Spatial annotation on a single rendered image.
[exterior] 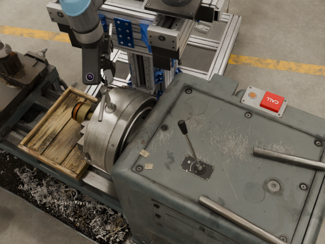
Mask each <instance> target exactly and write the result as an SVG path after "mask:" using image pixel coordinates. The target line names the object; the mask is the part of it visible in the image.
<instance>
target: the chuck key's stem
mask: <svg viewBox="0 0 325 244"><path fill-rule="evenodd" d="M100 92H101V95H106V99H105V103H106V104H107V108H108V110H113V105H112V103H111V98H110V95H109V93H108V90H107V87H105V86H102V87H100Z"/></svg>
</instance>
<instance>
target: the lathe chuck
mask: <svg viewBox="0 0 325 244"><path fill-rule="evenodd" d="M122 87H124V88H126V89H120V88H119V87H115V88H113V89H112V90H111V91H110V92H109V95H110V98H111V103H112V104H114V105H115V106H116V109H115V110H114V111H113V112H107V111H106V106H107V104H106V103H105V105H104V111H103V119H102V122H98V117H99V112H100V106H101V102H100V103H99V104H98V106H97V107H96V109H95V111H94V113H93V114H92V116H91V119H90V121H89V123H88V126H87V129H86V133H85V137H84V143H83V152H85V153H86V152H88V153H89V155H90V158H91V160H89V159H88V158H86V157H85V161H86V162H87V163H88V164H90V165H92V166H94V167H96V168H98V169H100V170H102V171H104V172H106V173H107V171H106V168H105V155H106V150H107V146H108V142H109V140H110V137H111V134H112V132H113V130H114V128H115V126H116V124H117V122H118V120H119V118H120V116H121V115H122V113H123V111H124V110H125V109H126V107H127V106H128V105H129V104H130V103H131V102H132V101H133V100H134V99H135V98H136V97H138V96H140V95H142V94H145V93H143V92H141V91H138V90H136V89H133V88H131V87H129V86H126V85H122Z"/></svg>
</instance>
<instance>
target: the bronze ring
mask: <svg viewBox="0 0 325 244"><path fill-rule="evenodd" d="M90 108H91V104H89V103H84V102H81V101H80V102H78V103H76V104H75V106H74V107H73V109H72V119H74V120H75V121H77V122H78V123H79V124H81V123H82V122H83V121H84V120H85V119H87V120H89V121H90V119H91V116H92V114H93V113H94V112H93V111H91V110H90Z"/></svg>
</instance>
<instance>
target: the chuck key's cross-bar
mask: <svg viewBox="0 0 325 244"><path fill-rule="evenodd" d="M112 32H113V24H109V34H108V35H110V36H111V39H112ZM109 56H110V57H111V48H110V55H109ZM104 86H105V87H108V83H107V80H106V76H105V81H104ZM105 99H106V95H102V100H101V106H100V112H99V117H98V122H102V119H103V111H104V105H105Z"/></svg>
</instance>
